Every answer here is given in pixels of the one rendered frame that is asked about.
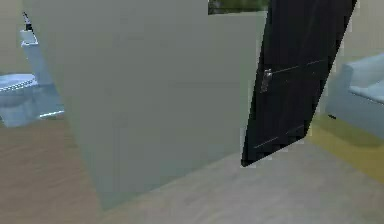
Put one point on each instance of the black room door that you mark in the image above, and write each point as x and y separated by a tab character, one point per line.
293	83

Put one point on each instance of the green framed picture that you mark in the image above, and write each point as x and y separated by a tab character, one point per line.
237	6

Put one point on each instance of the white toilet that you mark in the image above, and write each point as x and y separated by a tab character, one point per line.
23	90

